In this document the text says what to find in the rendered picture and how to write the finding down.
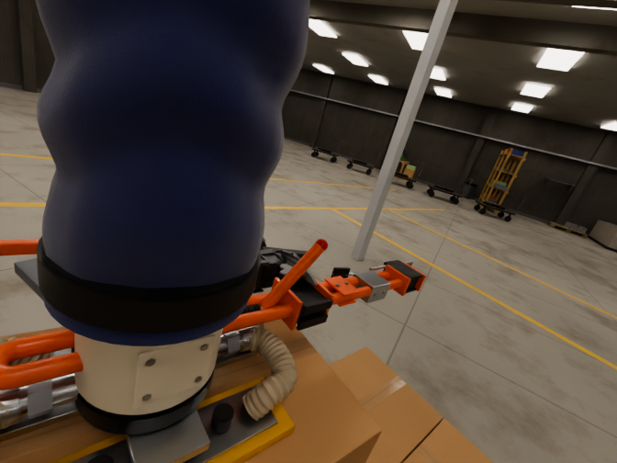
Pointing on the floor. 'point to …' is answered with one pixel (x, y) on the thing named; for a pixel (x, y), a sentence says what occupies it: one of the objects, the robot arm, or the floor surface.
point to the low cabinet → (605, 235)
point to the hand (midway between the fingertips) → (310, 296)
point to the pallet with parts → (570, 229)
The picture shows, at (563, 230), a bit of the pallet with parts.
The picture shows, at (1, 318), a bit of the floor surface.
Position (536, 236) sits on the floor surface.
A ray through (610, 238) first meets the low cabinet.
